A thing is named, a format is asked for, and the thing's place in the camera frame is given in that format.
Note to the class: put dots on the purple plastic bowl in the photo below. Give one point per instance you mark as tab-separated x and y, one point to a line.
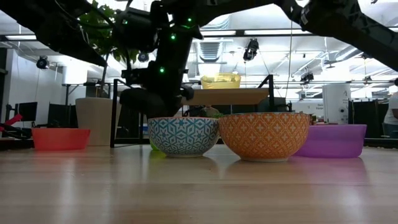
339	141

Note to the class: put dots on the black partition screen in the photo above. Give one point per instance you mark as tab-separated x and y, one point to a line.
367	115

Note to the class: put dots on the green leafy small tree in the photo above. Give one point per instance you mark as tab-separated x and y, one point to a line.
124	56

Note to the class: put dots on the red bar-shaped object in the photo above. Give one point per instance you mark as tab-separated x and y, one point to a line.
11	120

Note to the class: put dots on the orange-red plastic bowl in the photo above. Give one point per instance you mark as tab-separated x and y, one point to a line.
60	139

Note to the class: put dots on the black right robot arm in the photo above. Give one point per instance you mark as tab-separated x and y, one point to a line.
357	28

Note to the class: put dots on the black hanging ceiling camera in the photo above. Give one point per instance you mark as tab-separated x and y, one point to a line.
251	49

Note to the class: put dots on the white plant pot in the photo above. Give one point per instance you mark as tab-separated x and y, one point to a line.
93	121

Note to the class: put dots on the orange white patterned ceramic bowl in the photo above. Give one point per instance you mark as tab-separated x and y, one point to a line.
264	137

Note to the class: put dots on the blue white patterned ceramic bowl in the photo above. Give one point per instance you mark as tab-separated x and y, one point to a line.
183	137

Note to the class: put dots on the person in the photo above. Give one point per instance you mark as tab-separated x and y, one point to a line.
392	109

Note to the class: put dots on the black background table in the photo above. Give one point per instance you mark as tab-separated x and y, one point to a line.
81	84

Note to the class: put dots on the black dome ceiling camera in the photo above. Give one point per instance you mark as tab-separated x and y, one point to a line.
143	57
42	62

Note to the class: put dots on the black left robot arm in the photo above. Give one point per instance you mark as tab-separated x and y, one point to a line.
46	25

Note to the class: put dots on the yellow plastic bowl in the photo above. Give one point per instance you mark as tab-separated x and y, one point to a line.
220	81

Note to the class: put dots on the white cabinet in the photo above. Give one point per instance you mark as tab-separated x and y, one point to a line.
335	104

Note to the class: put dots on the grey rounded background object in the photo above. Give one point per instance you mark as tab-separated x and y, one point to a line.
210	112

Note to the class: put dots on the black ceiling-mounted device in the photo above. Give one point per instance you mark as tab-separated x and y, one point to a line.
307	77

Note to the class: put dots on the black computer monitor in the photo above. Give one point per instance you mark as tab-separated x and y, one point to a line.
26	111

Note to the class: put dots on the green plastic bowl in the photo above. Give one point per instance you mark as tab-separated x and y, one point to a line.
154	146

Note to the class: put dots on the wooden shelf black metal legs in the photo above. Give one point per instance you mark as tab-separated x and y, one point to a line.
230	96

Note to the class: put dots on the black ceiling light rail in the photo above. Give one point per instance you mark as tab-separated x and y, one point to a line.
239	32

